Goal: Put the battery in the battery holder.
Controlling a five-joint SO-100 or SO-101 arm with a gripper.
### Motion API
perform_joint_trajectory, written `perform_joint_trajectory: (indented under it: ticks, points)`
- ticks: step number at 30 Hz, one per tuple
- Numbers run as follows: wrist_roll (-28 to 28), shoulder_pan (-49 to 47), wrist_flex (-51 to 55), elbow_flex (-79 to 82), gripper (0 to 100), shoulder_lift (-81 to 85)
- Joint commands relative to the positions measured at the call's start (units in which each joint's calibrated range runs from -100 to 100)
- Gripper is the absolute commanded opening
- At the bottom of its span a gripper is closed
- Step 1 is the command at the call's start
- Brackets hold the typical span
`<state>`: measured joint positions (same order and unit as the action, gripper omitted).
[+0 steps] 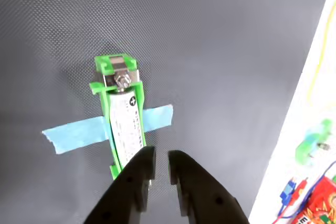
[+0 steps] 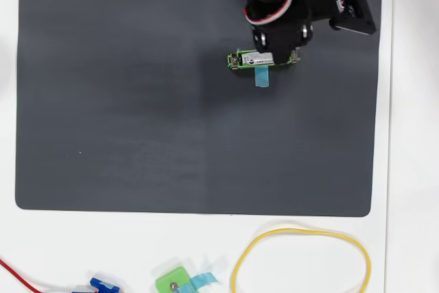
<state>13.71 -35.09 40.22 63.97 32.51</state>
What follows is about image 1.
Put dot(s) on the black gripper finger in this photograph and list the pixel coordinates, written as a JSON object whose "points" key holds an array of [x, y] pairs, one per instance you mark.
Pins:
{"points": [[204, 197], [123, 195]]}

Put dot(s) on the white AA battery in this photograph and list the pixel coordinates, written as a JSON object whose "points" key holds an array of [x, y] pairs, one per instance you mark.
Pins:
{"points": [[123, 129]]}

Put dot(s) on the green battery holder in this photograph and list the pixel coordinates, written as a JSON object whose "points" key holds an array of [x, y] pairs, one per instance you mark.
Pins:
{"points": [[100, 64]]}

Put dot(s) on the long blue tape strip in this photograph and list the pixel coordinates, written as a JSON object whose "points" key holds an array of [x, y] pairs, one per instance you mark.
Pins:
{"points": [[78, 134]]}

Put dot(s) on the red alligator clip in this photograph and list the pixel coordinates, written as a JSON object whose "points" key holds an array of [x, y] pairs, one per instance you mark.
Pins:
{"points": [[302, 186]]}

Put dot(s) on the small green plastic block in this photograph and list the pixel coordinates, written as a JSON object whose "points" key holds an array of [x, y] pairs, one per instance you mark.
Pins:
{"points": [[304, 153]]}

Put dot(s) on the red snack bag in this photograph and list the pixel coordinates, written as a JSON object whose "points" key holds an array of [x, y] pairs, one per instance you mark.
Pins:
{"points": [[323, 203]]}

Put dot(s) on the short blue tape piece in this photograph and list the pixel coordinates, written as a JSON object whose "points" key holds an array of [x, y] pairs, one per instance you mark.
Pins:
{"points": [[313, 136]]}

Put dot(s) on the dark grey textured mat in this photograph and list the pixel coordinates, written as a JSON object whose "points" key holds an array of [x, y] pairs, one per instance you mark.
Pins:
{"points": [[210, 51]]}

